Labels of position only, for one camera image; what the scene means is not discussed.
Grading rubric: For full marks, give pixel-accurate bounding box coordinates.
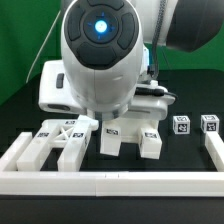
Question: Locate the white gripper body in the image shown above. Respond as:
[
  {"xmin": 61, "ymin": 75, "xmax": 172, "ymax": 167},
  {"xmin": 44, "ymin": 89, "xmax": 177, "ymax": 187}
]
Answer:
[{"xmin": 37, "ymin": 59, "xmax": 170, "ymax": 121}]

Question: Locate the white chair back piece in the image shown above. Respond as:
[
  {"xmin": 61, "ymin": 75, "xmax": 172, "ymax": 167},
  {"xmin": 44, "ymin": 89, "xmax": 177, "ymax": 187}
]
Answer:
[{"xmin": 17, "ymin": 115, "xmax": 99, "ymax": 172}]

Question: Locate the white chair seat piece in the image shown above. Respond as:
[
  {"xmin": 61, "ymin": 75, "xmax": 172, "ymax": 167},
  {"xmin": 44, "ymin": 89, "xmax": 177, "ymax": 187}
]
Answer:
[{"xmin": 101, "ymin": 118, "xmax": 159, "ymax": 143}]

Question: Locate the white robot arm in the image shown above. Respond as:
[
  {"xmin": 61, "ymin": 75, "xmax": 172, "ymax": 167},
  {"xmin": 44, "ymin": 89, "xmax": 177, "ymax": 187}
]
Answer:
[{"xmin": 39, "ymin": 0, "xmax": 224, "ymax": 120}]

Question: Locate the white tagged cube left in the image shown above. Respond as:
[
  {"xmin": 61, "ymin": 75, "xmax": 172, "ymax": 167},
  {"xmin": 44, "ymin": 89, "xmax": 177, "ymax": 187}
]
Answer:
[{"xmin": 173, "ymin": 115, "xmax": 190, "ymax": 134}]

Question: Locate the white tagged cube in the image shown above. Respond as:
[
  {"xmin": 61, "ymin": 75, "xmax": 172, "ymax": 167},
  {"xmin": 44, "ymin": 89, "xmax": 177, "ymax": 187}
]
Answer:
[
  {"xmin": 173, "ymin": 115, "xmax": 190, "ymax": 134},
  {"xmin": 201, "ymin": 114, "xmax": 220, "ymax": 133}
]

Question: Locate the white tagged cube right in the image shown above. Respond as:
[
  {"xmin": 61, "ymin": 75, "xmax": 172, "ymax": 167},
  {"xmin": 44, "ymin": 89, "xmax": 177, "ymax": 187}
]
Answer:
[{"xmin": 201, "ymin": 114, "xmax": 220, "ymax": 133}]

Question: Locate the white cable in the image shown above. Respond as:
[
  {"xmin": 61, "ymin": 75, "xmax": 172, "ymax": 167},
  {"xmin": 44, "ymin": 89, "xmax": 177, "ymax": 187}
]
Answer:
[{"xmin": 25, "ymin": 19, "xmax": 63, "ymax": 84}]

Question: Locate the white U-shaped frame fence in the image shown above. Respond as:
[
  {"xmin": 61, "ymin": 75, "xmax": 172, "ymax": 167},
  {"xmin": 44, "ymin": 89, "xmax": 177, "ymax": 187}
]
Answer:
[{"xmin": 0, "ymin": 132, "xmax": 224, "ymax": 197}]

